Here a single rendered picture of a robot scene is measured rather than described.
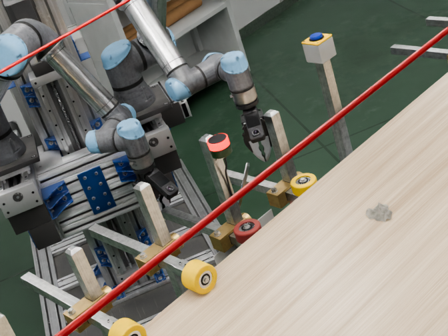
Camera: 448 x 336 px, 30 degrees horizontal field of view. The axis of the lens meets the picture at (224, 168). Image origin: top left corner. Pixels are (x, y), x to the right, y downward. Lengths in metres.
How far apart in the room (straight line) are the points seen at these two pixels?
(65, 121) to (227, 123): 2.11
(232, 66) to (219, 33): 3.28
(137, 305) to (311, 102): 2.05
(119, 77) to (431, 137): 1.09
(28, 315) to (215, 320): 2.11
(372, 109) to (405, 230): 2.61
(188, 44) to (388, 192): 3.68
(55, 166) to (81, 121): 0.19
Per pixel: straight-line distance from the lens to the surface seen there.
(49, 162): 3.10
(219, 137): 2.32
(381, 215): 2.27
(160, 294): 3.47
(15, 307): 4.21
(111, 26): 4.98
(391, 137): 2.63
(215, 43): 5.81
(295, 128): 4.80
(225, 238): 2.45
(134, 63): 2.95
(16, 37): 2.58
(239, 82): 2.48
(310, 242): 2.26
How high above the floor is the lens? 2.19
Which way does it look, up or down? 28 degrees down
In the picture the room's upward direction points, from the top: 19 degrees counter-clockwise
